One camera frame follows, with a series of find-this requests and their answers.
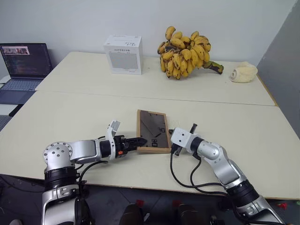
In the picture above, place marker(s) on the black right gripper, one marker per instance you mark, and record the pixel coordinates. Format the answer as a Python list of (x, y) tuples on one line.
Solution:
[(176, 150)]

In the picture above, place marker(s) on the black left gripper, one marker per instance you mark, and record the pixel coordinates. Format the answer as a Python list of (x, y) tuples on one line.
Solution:
[(120, 145)]

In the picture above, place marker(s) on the wooden picture frame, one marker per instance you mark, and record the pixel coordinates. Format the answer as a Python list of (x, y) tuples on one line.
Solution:
[(152, 131)]

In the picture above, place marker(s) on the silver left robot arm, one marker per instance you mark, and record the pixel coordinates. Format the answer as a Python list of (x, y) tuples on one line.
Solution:
[(82, 150)]

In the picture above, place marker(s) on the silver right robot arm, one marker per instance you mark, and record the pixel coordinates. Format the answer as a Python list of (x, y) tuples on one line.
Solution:
[(218, 154)]

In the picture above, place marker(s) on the small red floor object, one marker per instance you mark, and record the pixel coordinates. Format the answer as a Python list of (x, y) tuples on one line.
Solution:
[(140, 202), (283, 206)]

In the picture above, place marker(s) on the dark rounded shape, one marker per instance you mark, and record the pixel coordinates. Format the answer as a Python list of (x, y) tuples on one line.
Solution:
[(188, 214), (132, 214)]

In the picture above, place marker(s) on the bunch of yellow bananas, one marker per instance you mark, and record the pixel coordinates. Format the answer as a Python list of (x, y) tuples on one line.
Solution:
[(185, 56)]

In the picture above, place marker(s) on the white cardboard box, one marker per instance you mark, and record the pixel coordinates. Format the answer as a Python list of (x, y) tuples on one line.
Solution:
[(124, 56)]

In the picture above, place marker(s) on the grey partition panel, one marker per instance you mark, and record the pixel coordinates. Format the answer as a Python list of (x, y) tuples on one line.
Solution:
[(283, 70)]

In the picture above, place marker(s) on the dark open laptop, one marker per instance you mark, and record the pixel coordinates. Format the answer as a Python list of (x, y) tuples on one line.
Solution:
[(23, 63)]

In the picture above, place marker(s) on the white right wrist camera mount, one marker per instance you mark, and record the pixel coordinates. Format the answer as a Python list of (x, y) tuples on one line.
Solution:
[(181, 138)]

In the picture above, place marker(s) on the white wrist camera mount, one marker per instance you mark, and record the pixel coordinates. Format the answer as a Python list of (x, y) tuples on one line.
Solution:
[(110, 137), (181, 138)]

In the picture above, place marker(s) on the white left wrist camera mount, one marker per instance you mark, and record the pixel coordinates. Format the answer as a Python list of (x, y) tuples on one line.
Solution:
[(110, 137)]

